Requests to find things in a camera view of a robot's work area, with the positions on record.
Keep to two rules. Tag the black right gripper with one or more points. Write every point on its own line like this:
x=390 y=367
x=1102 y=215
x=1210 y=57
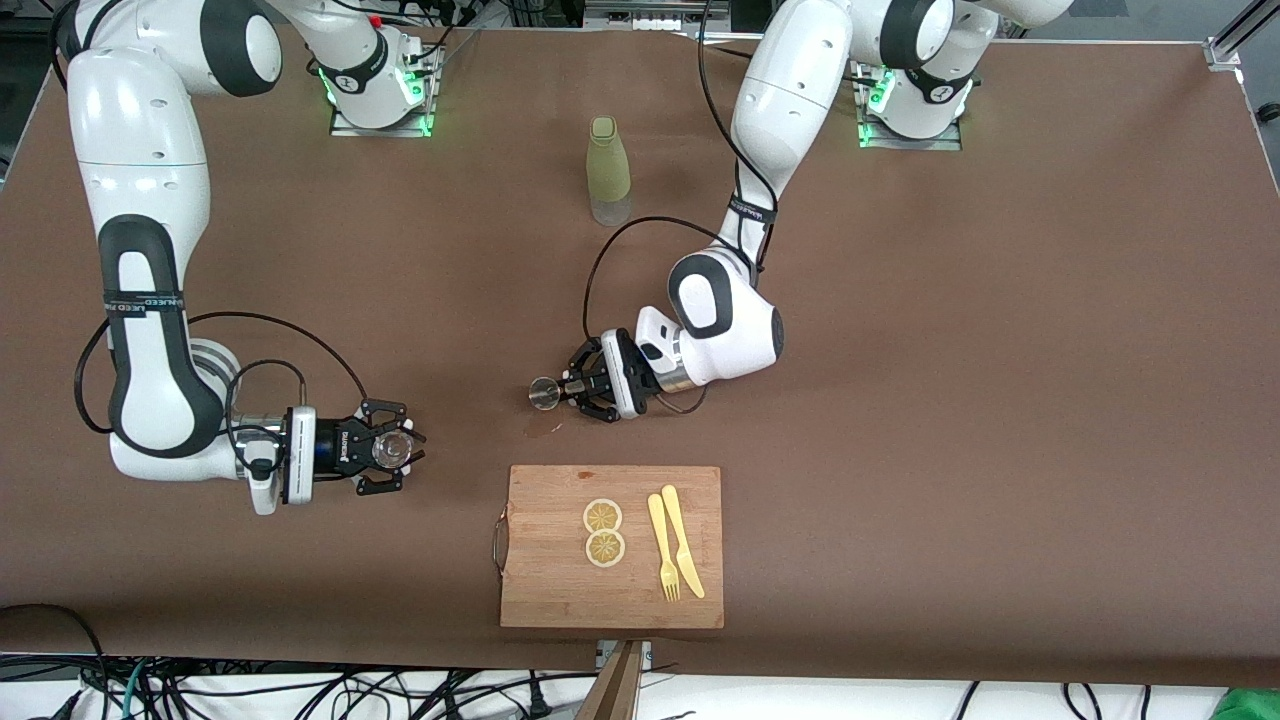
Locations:
x=334 y=447

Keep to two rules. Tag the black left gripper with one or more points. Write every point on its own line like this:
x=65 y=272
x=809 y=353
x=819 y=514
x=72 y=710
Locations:
x=611 y=373

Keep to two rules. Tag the small clear glass beaker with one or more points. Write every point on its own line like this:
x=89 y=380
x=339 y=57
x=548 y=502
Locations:
x=390 y=452

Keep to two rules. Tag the steel double jigger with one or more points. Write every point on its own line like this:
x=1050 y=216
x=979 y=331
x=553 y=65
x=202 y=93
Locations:
x=545 y=393

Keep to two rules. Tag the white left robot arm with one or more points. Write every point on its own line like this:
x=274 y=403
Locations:
x=780 y=110

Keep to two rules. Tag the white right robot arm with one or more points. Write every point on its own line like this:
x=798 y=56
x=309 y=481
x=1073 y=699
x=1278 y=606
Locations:
x=140 y=150

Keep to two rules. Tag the liquid spill puddle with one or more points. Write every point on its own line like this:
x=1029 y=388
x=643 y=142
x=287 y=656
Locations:
x=543 y=429

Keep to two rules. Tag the lemon slice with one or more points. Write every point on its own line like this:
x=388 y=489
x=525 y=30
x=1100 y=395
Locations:
x=605 y=548
x=602 y=516

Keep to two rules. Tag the yellow plastic fork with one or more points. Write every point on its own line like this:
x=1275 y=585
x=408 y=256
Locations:
x=657 y=530

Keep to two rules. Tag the wooden cutting board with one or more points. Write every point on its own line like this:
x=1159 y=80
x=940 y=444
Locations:
x=550 y=580

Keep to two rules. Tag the green sleeved glass bottle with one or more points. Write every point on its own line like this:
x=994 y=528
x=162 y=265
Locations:
x=608 y=170

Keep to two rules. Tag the yellow plastic knife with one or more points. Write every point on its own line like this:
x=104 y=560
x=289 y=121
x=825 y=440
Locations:
x=690 y=575

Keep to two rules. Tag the grey power strip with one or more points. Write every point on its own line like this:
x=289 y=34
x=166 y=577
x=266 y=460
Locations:
x=650 y=18

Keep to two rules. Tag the brown table cloth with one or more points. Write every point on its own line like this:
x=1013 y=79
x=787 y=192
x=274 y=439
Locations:
x=1000 y=500

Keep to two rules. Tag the green cloth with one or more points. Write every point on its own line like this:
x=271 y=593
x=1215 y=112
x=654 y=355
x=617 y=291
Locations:
x=1250 y=708

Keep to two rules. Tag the aluminium profile post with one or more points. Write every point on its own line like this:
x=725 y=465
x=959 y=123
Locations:
x=615 y=690

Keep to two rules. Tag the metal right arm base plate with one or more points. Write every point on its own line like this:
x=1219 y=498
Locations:
x=400 y=131

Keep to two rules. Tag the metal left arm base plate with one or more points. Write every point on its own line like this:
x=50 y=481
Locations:
x=940 y=143

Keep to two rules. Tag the aluminium frame rail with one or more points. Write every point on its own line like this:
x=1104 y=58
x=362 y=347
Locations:
x=1225 y=50

